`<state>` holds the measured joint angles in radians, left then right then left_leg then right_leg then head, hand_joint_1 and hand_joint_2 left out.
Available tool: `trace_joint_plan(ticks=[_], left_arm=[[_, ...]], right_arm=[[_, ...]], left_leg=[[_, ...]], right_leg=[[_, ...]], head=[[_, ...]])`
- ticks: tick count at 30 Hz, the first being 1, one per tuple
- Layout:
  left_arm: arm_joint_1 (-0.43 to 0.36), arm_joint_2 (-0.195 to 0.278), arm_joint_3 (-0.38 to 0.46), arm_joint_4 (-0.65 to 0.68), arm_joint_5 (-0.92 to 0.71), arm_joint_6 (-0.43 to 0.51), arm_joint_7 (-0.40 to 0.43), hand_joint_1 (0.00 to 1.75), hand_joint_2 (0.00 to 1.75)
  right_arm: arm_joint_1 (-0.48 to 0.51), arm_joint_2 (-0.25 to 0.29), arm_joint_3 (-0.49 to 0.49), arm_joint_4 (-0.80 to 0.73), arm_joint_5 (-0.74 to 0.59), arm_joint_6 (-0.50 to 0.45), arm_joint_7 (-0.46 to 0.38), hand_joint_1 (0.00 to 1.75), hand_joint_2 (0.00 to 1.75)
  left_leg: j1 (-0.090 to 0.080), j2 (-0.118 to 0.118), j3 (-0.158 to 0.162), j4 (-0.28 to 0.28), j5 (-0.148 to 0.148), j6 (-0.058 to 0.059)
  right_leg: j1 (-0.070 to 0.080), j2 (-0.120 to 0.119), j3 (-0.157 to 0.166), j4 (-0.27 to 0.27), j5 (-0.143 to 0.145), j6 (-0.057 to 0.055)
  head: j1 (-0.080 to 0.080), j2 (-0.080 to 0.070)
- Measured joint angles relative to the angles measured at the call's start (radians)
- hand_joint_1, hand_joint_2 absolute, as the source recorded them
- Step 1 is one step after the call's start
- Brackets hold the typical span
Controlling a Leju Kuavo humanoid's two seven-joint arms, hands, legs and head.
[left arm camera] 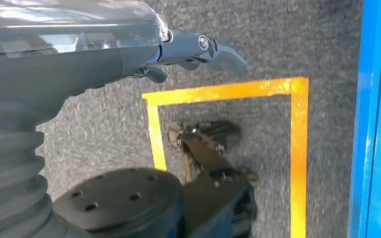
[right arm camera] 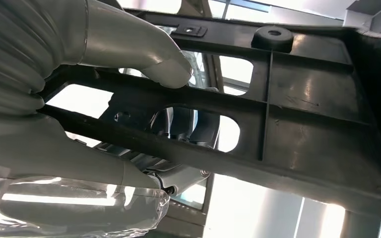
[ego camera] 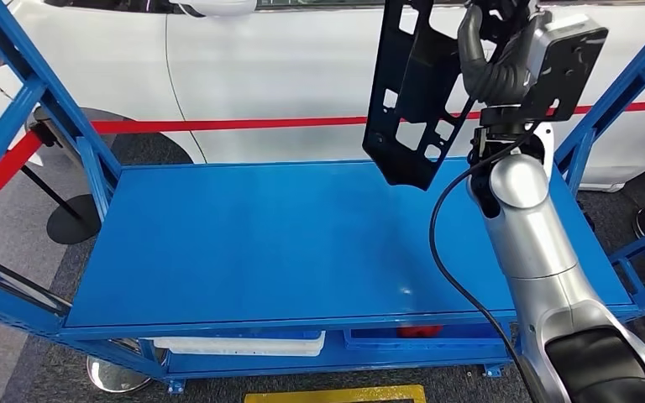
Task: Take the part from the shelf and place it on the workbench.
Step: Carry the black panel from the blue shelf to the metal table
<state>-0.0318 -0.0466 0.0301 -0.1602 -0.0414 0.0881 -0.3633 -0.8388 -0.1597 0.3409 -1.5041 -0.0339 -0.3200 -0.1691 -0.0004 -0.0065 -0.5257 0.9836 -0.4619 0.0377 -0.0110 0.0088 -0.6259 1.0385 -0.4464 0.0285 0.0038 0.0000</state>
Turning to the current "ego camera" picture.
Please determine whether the black plastic frame part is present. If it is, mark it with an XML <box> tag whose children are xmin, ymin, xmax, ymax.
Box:
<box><xmin>362</xmin><ymin>0</ymin><xmax>488</xmax><ymax>192</ymax></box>

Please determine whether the white car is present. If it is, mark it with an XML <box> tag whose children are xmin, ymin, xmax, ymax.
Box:
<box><xmin>0</xmin><ymin>0</ymin><xmax>645</xmax><ymax>193</ymax></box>

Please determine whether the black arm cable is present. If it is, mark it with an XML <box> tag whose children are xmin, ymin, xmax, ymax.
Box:
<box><xmin>429</xmin><ymin>133</ymin><xmax>532</xmax><ymax>390</ymax></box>

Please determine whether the red barrier belt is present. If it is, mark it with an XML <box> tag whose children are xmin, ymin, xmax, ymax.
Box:
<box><xmin>89</xmin><ymin>100</ymin><xmax>645</xmax><ymax>136</ymax></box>
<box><xmin>0</xmin><ymin>130</ymin><xmax>43</xmax><ymax>227</ymax></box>

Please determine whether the chrome stanchion post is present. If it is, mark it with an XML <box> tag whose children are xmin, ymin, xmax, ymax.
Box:
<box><xmin>0</xmin><ymin>243</ymin><xmax>155</xmax><ymax>395</ymax></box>

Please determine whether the blue plastic bin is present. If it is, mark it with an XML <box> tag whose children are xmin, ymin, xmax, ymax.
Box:
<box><xmin>344</xmin><ymin>325</ymin><xmax>510</xmax><ymax>352</ymax></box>

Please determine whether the black-headed stanchion post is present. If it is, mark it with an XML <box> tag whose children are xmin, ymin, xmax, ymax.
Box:
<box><xmin>27</xmin><ymin>108</ymin><xmax>84</xmax><ymax>168</ymax></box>

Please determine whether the white plastic bin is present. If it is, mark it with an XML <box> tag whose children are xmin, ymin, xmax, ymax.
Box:
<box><xmin>144</xmin><ymin>331</ymin><xmax>327</xmax><ymax>357</ymax></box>

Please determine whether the white car side mirror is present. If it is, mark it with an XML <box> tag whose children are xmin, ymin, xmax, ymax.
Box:
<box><xmin>169</xmin><ymin>0</ymin><xmax>258</xmax><ymax>18</ymax></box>

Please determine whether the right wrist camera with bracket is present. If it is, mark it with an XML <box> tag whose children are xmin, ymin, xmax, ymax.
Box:
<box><xmin>520</xmin><ymin>12</ymin><xmax>610</xmax><ymax>123</ymax></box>

